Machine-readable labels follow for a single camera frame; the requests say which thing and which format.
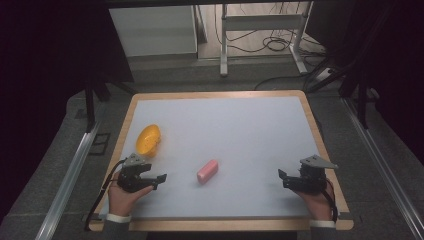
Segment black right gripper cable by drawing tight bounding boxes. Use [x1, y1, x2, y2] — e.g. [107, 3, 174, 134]
[325, 178, 339, 224]

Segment white cabinet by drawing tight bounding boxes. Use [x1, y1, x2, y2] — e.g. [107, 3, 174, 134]
[108, 5, 199, 58]

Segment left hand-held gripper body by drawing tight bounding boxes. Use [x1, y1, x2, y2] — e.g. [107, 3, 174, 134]
[116, 152, 150, 194]

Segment black curtain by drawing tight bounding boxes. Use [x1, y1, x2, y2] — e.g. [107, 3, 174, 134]
[304, 0, 424, 166]
[0, 0, 135, 224]

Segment aluminium rail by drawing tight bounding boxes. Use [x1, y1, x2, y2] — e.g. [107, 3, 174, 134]
[34, 121, 102, 240]
[341, 97, 424, 240]

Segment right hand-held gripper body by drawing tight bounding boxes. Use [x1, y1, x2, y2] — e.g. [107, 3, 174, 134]
[292, 154, 339, 196]

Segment white power strip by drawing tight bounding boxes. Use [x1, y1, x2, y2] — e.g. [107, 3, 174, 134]
[314, 67, 335, 84]

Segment pink soap bar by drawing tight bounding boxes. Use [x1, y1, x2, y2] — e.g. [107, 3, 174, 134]
[196, 159, 220, 185]

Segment person's right hand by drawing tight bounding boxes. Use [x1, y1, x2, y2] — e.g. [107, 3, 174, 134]
[294, 181, 336, 222]

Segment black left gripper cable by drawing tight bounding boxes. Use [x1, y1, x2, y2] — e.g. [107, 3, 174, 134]
[83, 159, 128, 232]

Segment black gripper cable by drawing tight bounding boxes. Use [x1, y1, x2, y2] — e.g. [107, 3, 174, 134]
[325, 178, 339, 224]
[83, 159, 128, 232]

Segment white metal desk frame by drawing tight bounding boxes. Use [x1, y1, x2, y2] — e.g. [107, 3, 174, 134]
[219, 1, 315, 78]

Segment person's left hand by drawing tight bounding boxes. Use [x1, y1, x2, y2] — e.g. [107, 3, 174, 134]
[107, 170, 155, 218]

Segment black floor cables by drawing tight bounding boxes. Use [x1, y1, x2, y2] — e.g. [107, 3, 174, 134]
[213, 2, 329, 92]

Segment black metal stand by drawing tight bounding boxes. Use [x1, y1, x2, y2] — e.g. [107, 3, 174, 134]
[306, 6, 398, 130]
[82, 78, 138, 134]

